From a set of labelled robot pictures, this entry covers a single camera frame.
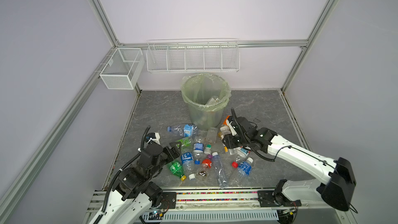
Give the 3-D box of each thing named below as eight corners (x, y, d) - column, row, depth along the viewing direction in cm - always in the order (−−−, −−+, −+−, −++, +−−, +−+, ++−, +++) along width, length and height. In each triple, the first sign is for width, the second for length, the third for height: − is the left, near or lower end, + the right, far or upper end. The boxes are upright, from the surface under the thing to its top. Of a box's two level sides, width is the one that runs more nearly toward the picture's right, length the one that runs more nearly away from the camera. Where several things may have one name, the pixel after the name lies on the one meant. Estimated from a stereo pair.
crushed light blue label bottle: (167, 138, 97) (165, 134, 92) (169, 128, 101) (167, 123, 97) (196, 138, 96) (196, 134, 92) (197, 127, 101) (196, 123, 97)
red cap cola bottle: (195, 171, 82) (195, 169, 79) (206, 158, 87) (206, 155, 83) (203, 178, 80) (203, 175, 77) (213, 164, 84) (214, 161, 81)
